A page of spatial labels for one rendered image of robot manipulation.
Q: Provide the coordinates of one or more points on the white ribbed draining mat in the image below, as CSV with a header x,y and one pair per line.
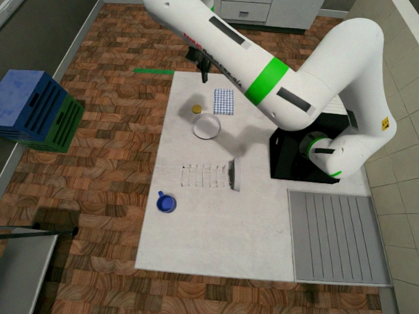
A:
x,y
335,106

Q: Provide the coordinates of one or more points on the blue mug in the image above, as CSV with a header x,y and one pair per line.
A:
x,y
165,203

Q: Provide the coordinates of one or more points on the blue and white checked towel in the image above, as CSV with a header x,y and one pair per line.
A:
x,y
223,102

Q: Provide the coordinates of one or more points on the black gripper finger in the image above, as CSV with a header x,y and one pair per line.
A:
x,y
206,68
199,66

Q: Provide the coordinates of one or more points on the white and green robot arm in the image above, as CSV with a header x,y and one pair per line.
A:
x,y
347,61

